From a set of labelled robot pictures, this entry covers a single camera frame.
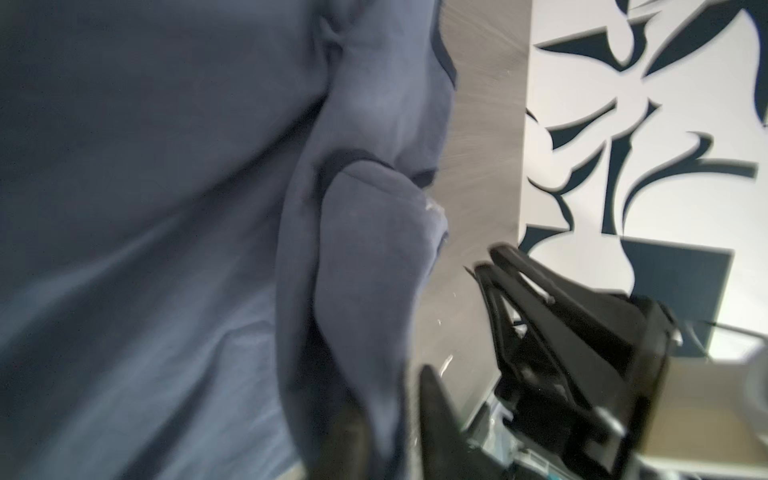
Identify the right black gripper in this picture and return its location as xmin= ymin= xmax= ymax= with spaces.
xmin=466 ymin=243 xmax=674 ymax=479

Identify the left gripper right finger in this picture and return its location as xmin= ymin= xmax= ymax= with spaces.
xmin=418 ymin=365 xmax=479 ymax=480

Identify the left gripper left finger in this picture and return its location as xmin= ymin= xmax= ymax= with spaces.
xmin=311 ymin=397 xmax=373 ymax=480

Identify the blue-grey tank top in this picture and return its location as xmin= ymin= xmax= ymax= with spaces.
xmin=1 ymin=1 xmax=456 ymax=479

